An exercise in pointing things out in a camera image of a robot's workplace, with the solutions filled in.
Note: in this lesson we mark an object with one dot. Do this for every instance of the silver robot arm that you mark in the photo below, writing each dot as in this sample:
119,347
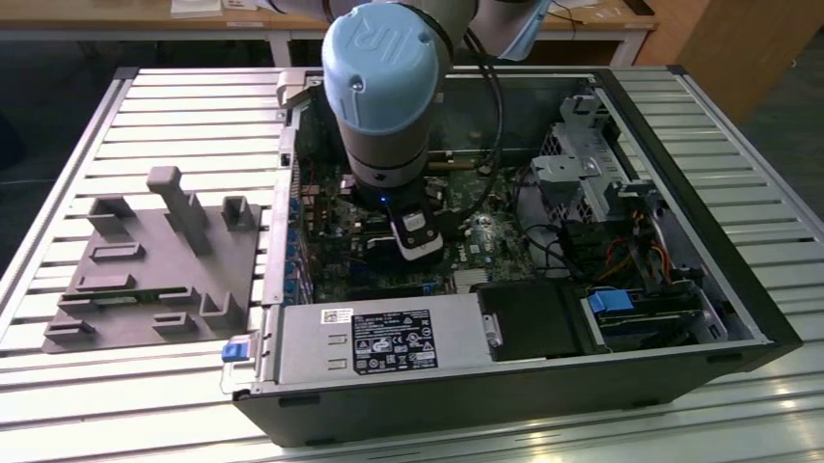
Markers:
379,96

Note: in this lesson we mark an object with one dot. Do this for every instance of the round silver coin battery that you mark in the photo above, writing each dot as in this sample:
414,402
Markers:
483,170

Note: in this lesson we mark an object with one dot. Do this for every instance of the green motherboard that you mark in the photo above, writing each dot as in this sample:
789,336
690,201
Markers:
495,251

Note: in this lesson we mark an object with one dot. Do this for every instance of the silver finned heatsink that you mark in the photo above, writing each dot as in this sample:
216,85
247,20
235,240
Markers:
471,281

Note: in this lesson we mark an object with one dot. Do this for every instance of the silver perforated drive cage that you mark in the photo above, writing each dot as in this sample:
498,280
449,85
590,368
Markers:
573,169

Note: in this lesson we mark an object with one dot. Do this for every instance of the silver power supply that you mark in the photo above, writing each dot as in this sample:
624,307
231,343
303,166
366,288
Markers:
308,347

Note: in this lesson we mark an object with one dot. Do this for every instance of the black plastic shroud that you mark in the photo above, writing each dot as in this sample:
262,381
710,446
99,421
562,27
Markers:
534,318

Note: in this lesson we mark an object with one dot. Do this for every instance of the grey parts rack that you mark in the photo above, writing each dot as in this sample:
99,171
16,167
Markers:
153,270

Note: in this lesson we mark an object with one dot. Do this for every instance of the blue plastic latch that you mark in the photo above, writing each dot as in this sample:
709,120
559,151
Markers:
232,351

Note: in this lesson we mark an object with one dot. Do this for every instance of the green RAM stick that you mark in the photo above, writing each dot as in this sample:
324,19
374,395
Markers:
141,295

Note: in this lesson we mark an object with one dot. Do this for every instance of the hard disk in blue carrier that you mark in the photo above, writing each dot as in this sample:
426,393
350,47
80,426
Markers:
612,301

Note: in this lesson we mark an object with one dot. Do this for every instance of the white box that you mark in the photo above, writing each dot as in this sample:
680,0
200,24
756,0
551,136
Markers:
192,7
240,4

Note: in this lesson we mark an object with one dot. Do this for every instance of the black silver PC case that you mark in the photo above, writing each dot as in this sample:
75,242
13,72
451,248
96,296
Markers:
450,415

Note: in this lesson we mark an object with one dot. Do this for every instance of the wooden desk white legs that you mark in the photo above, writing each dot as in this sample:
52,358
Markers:
128,21

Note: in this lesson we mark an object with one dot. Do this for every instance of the small black box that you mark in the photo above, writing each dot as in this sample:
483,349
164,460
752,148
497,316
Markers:
638,6

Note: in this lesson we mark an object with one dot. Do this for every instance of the silver disk bay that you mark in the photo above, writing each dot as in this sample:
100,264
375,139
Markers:
714,323

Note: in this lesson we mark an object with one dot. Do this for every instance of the wooden cabinet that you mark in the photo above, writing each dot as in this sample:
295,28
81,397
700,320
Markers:
740,48

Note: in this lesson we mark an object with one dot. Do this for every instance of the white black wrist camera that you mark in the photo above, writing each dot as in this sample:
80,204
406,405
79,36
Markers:
418,241

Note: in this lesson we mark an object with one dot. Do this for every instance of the grey plastic bracket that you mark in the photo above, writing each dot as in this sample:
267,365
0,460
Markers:
637,193

